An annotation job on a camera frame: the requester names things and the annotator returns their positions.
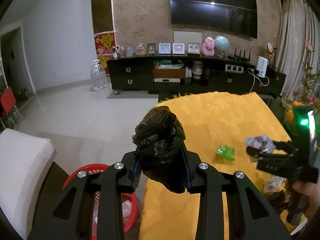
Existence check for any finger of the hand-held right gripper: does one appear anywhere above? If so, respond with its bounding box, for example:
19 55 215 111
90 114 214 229
271 141 300 156
246 145 301 180

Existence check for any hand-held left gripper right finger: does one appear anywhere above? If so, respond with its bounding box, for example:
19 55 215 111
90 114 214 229
179 144 293 240

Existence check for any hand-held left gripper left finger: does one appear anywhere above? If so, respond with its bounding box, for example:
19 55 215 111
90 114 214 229
27 151 140 240

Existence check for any silver wrapper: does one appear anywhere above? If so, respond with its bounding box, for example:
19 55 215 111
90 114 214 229
244 135 274 153

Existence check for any clear plastic wrapper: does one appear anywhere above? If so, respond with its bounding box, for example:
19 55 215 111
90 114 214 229
94 197 133 228

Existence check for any dark green wrapper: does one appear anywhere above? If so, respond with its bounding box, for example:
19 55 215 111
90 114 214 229
267 189 292 214

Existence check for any black plastic bag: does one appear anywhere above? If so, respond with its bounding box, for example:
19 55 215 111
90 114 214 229
132 107 187 193

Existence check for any red plastic basket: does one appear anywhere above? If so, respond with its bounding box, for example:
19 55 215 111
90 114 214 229
61 164 139 234

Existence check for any person's right hand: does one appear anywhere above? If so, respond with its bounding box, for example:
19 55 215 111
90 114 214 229
291 179 320 221

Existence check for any glass bowl of oranges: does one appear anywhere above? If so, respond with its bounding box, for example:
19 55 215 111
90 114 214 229
285 101 299 127

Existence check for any green snack wrapper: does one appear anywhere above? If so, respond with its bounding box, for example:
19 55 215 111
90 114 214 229
215 145 235 161

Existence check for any yellow tablecloth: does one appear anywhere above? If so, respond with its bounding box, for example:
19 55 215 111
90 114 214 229
139 92 308 240

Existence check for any flower bouquet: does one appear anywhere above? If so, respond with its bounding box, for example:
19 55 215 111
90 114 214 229
292 39 320 110

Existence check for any white tower device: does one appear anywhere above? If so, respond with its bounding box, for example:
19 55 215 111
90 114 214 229
257 57 268 78

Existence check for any white power strip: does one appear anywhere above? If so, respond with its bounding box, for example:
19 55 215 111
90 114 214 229
225 64 244 73

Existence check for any round ornament on stand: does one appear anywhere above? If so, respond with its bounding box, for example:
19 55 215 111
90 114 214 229
266 42 277 68

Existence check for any black router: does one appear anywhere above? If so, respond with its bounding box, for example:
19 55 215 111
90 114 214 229
227 49 251 62

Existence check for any black TV cabinet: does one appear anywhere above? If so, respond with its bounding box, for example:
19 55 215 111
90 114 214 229
107 54 287 98

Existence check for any wooden box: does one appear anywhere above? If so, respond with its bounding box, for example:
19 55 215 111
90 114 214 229
152 68 186 83

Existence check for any beige curtain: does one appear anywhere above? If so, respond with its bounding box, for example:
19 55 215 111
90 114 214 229
274 0 320 100

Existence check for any labelled jar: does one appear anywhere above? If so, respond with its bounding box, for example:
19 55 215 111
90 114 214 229
192 61 203 79

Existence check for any large clear water bottle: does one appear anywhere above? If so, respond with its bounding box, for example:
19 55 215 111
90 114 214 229
89 60 108 91

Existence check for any green folded cloth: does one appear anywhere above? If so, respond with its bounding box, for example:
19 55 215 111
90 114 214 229
154 60 183 68

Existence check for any white cushioned bench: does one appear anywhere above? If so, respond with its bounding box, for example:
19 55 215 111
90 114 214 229
0 128 57 239

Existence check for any light blue desk globe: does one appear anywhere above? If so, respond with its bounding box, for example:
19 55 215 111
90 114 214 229
214 35 230 58

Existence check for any pink plush toy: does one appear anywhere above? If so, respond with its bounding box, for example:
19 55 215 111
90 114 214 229
202 37 215 56

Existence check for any red floral decoration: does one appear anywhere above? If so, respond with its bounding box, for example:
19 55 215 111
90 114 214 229
94 31 117 75

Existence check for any red chair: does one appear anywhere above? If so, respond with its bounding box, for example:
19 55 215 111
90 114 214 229
0 87 18 128

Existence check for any black television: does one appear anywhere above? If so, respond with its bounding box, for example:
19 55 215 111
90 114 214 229
169 0 258 40

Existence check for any white cable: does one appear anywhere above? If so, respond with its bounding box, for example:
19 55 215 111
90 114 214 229
247 67 269 94

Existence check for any blue picture frame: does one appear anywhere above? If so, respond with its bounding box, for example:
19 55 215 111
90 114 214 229
158 43 171 55

